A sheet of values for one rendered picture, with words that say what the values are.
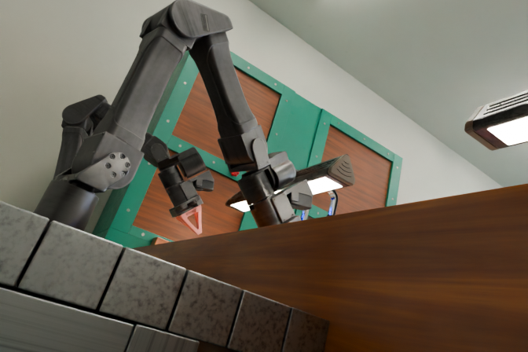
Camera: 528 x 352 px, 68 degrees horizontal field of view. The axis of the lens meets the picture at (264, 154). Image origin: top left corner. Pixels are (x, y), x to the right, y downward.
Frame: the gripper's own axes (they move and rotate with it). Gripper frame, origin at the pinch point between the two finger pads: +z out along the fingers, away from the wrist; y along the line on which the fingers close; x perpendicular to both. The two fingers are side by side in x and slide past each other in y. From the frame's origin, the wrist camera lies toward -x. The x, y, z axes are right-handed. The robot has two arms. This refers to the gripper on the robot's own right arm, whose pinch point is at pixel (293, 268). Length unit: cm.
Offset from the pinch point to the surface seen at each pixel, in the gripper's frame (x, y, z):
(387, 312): 21.0, -43.8, -7.9
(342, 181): -28.6, 7.7, -8.3
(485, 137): -27.2, -29.9, -9.1
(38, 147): 11, 171, -79
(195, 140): -34, 86, -42
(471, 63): -285, 90, -23
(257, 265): 18.5, -23.5, -10.3
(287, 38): -195, 173, -108
